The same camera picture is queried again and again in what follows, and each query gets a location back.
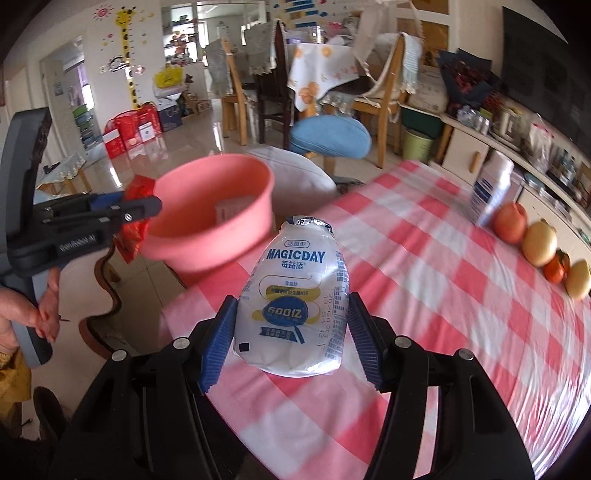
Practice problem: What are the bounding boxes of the orange tangerine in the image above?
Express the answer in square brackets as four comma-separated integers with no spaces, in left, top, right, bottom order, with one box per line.
[543,249,570,284]

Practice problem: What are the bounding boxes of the white bottle with blue label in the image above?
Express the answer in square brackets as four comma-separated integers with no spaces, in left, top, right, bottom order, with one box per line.
[468,150,515,227]

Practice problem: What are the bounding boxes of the person's left hand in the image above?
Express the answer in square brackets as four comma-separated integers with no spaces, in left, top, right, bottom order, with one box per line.
[0,265,63,354]

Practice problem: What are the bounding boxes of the cream sideboard cabinet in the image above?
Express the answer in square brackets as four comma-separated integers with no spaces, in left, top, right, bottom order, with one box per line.
[434,111,591,259]

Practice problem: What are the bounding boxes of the wooden chair with lace cover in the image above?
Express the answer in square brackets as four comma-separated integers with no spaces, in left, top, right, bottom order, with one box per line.
[353,32,423,169]

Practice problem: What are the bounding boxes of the orange print tablecloth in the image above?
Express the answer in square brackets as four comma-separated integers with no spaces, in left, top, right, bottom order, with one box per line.
[286,41,377,112]

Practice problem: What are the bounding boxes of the yellow pear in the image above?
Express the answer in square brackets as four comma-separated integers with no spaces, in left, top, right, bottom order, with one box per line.
[523,222,558,267]
[564,260,591,302]

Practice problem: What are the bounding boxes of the red snack wrapper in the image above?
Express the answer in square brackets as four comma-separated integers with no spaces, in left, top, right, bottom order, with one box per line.
[115,174,157,265]

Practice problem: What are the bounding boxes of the blue cushioned stool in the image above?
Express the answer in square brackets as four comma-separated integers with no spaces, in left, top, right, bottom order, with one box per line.
[288,115,374,174]

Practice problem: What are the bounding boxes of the white cloth bag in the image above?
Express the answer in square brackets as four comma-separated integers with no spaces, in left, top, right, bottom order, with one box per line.
[355,7,416,97]

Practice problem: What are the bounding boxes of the dark chair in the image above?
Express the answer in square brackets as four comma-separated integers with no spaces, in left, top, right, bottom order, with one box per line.
[256,18,296,145]

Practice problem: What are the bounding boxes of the blue and white milk carton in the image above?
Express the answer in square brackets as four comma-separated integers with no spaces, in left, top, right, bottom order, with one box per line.
[215,196,260,223]

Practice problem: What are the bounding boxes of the yellow bag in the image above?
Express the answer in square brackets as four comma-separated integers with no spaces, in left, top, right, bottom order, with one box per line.
[154,65,185,89]

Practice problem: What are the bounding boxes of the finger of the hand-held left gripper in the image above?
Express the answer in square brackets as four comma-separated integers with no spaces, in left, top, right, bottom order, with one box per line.
[46,205,163,232]
[41,191,161,212]

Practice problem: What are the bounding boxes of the red gift boxes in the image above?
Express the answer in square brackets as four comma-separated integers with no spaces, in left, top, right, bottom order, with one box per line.
[104,104,162,160]

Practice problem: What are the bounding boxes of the white round cushion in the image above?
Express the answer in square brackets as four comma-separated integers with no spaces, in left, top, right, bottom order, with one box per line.
[245,145,339,204]

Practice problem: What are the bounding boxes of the pink plastic basin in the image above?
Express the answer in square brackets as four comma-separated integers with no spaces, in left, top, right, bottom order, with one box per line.
[139,154,276,273]

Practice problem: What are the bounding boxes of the wooden chair with grey cover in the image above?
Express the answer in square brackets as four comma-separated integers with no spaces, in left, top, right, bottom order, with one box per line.
[205,37,259,146]

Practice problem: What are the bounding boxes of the cream electric kettle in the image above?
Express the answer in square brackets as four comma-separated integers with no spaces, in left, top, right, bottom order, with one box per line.
[489,107,525,146]

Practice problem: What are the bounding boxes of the red apple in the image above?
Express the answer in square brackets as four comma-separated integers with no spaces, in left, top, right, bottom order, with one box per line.
[492,202,528,244]

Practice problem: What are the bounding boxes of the red and white checked tablecloth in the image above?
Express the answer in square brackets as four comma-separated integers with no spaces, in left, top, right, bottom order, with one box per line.
[159,159,591,480]

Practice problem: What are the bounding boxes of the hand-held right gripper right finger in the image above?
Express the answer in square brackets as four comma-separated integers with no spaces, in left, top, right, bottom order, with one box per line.
[346,291,539,480]

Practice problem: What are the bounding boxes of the small table with cloth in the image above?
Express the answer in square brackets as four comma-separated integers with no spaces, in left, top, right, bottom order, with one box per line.
[37,152,90,195]

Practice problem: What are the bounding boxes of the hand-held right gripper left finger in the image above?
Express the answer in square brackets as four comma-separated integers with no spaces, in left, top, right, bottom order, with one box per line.
[50,295,241,480]

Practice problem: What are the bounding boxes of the giraffe wall sticker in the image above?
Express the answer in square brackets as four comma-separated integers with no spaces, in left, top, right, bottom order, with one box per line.
[113,4,148,112]

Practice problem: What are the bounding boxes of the black television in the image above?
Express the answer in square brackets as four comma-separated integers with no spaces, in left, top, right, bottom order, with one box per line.
[501,7,591,158]

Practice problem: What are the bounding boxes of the blue strip wall stickers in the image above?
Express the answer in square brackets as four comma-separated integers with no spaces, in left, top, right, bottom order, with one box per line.
[281,0,324,21]

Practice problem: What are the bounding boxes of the clear plastic bag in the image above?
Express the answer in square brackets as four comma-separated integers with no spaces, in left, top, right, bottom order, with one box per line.
[526,115,559,171]

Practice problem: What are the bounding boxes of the green bucket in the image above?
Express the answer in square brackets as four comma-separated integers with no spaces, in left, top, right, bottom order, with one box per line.
[402,108,444,162]

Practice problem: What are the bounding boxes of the dark wrapped flower bouquet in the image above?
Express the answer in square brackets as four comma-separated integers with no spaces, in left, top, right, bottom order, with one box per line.
[436,48,502,116]

